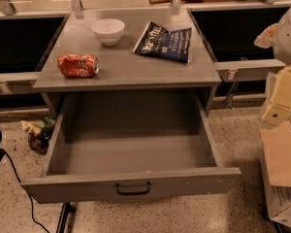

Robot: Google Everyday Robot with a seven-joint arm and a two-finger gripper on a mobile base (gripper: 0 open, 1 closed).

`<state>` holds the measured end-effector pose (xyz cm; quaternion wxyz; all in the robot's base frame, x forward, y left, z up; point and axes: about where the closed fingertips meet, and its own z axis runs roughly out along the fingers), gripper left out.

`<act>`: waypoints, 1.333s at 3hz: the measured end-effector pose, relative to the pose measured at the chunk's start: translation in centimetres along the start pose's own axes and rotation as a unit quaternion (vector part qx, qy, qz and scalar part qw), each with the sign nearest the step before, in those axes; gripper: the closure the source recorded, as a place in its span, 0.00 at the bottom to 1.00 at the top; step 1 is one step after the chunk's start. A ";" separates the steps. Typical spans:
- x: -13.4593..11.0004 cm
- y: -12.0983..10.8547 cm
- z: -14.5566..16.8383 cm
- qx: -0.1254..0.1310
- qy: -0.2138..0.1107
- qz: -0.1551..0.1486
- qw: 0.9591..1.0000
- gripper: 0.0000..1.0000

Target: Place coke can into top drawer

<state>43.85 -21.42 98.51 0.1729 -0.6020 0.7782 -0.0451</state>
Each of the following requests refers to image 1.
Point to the crumpled snack bags on floor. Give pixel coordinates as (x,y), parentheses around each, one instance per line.
(39,134)

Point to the black drawer handle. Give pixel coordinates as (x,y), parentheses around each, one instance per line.
(133,190)

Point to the white ceramic bowl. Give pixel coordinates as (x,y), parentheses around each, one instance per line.
(108,31)

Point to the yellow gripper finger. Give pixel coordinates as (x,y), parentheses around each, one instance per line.
(278,107)
(266,38)

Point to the black stand leg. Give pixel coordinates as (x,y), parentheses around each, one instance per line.
(66,210)

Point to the dark blue chip bag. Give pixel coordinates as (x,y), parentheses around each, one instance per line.
(156,41)

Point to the brown wooden stick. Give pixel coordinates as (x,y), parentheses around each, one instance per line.
(154,2)

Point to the cardboard box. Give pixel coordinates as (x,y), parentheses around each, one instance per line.
(276,170)

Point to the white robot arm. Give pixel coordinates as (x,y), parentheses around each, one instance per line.
(278,37)

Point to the open grey top drawer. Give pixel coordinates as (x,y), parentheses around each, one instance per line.
(132,138)

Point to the grey cabinet with top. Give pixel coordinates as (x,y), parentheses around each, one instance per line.
(119,67)

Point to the crushed red coke can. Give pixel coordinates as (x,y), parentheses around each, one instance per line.
(78,65)

